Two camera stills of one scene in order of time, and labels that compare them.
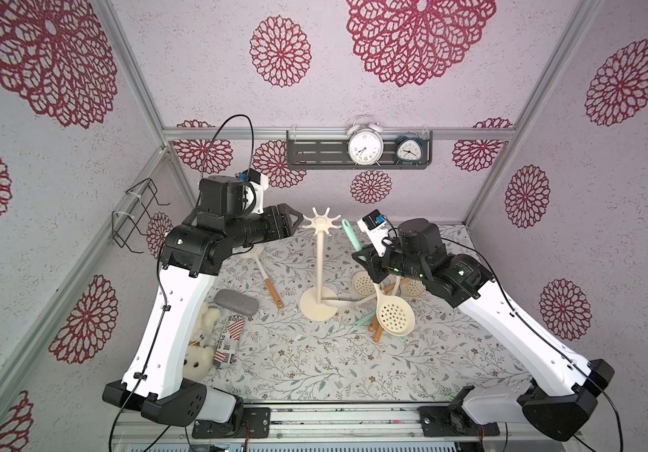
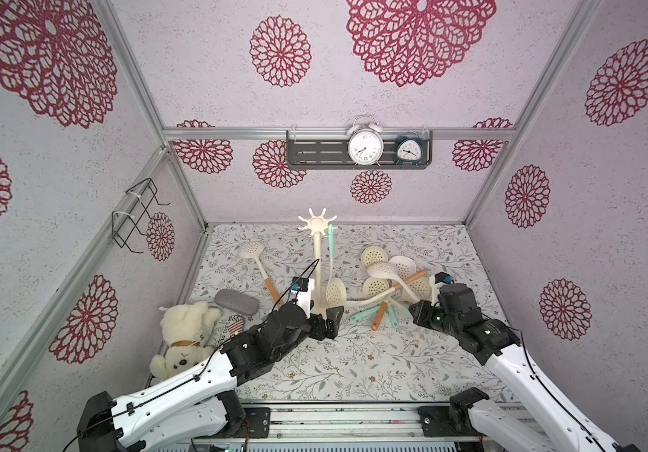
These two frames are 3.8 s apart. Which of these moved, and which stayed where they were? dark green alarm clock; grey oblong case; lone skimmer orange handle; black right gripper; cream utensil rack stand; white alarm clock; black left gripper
Moved: black left gripper; black right gripper
Stayed: grey oblong case; dark green alarm clock; cream utensil rack stand; lone skimmer orange handle; white alarm clock
